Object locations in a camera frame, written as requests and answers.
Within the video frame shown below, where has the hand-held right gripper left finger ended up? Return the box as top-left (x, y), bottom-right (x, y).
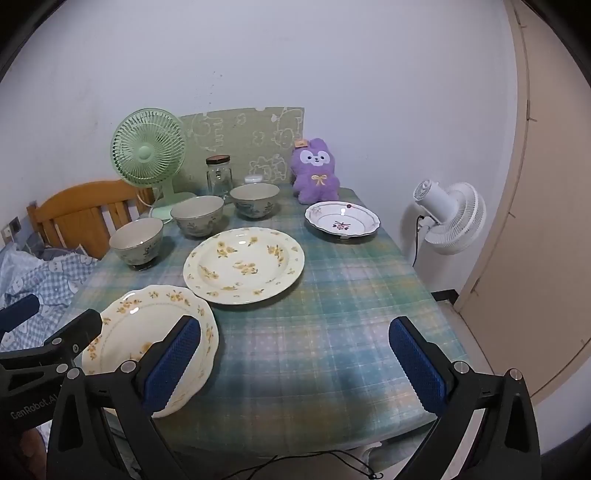
top-left (46, 315), bottom-right (202, 480)

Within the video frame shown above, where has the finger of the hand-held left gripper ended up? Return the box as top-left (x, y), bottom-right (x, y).
top-left (0, 294), bottom-right (41, 340)
top-left (0, 310), bottom-right (103, 398)

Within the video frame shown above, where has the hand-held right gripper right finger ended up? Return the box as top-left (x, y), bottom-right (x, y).
top-left (389, 316), bottom-right (542, 480)

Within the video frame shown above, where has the scalloped yellow floral plate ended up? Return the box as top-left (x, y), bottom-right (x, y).
top-left (82, 285), bottom-right (219, 419)

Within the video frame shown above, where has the grey floral ceramic bowl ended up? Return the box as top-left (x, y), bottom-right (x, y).
top-left (229, 183), bottom-right (280, 219)
top-left (109, 218), bottom-right (165, 271)
top-left (170, 196), bottom-right (225, 238)

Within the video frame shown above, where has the large round yellow floral plate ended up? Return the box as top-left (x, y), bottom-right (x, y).
top-left (183, 227), bottom-right (305, 305)

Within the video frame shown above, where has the small white red-flower plate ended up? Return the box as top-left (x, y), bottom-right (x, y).
top-left (304, 201), bottom-right (382, 241)

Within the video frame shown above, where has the blue checked printed blanket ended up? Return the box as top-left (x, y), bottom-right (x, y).
top-left (0, 231), bottom-right (100, 356)

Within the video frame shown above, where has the dark plaid cloth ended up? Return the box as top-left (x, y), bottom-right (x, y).
top-left (18, 231), bottom-right (88, 254)

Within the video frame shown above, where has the black floor object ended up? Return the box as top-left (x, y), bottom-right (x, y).
top-left (429, 288), bottom-right (458, 308)

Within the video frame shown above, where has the green plaid tablecloth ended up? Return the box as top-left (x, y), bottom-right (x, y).
top-left (44, 187), bottom-right (469, 462)

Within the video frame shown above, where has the wooden bed headboard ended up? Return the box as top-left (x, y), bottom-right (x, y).
top-left (26, 179), bottom-right (155, 260)

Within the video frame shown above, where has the white standing fan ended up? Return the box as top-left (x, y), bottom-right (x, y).
top-left (411, 181), bottom-right (487, 268)

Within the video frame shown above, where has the beige door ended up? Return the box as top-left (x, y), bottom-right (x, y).
top-left (455, 0), bottom-right (591, 402)

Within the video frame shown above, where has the green desk fan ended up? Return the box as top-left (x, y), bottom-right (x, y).
top-left (111, 108), bottom-right (197, 220)

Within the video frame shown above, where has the glass jar with brown lid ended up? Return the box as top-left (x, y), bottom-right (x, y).
top-left (205, 155), bottom-right (233, 200)

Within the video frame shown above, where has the purple plush toy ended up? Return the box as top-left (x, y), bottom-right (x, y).
top-left (290, 137), bottom-right (341, 205)

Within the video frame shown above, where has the black floor cable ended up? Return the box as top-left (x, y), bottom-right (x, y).
top-left (222, 450), bottom-right (384, 480)

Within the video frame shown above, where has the black fan cable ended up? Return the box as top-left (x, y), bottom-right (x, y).
top-left (412, 215), bottom-right (423, 267)

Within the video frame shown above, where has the white fan cable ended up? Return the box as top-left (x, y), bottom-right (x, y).
top-left (135, 187), bottom-right (155, 217)

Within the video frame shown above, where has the green patterned wall mat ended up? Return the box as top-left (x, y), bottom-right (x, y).
top-left (178, 107), bottom-right (305, 190)

